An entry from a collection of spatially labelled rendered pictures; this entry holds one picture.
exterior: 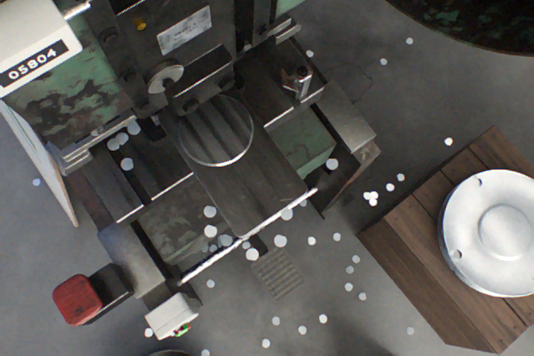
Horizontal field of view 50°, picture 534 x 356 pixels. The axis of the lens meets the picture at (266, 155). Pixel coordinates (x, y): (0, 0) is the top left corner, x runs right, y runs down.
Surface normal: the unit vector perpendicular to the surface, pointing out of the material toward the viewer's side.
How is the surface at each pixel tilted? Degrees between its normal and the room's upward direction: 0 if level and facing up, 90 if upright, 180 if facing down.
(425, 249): 0
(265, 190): 0
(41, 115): 90
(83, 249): 0
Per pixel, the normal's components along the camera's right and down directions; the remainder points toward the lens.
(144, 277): 0.04, -0.25
